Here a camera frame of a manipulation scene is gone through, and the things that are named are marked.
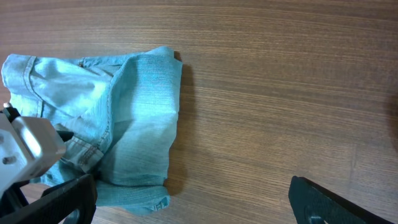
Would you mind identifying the light blue denim shorts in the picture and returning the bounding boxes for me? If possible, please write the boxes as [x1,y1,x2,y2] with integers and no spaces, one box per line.
[1,47,183,215]

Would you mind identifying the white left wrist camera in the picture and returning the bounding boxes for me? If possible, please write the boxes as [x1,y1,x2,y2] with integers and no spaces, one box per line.
[1,103,67,195]

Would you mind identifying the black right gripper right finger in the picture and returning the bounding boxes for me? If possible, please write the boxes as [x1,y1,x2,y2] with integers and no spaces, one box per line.
[289,176,392,224]

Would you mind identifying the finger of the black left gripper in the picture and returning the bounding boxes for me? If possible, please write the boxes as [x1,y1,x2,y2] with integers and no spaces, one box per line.
[54,130,74,142]

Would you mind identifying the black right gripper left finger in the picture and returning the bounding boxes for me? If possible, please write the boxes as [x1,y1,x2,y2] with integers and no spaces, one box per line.
[1,174,98,224]

